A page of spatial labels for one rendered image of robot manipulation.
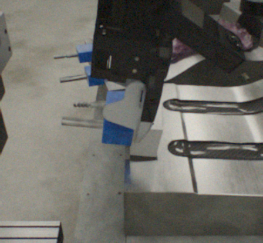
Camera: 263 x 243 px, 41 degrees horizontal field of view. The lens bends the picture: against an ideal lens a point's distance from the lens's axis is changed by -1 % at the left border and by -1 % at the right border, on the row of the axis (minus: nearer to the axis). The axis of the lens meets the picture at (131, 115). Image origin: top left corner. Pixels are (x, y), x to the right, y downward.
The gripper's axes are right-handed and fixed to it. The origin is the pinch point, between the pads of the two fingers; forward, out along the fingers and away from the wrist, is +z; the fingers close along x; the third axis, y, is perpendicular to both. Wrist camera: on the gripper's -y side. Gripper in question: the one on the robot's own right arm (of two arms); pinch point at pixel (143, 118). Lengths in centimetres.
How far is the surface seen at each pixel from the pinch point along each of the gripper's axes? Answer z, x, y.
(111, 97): 6.2, -10.6, 4.3
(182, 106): 6.7, -11.1, -8.0
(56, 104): 119, -127, 34
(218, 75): 10.8, -26.9, -18.2
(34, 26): 142, -250, 75
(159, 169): 4.5, 4.5, -2.8
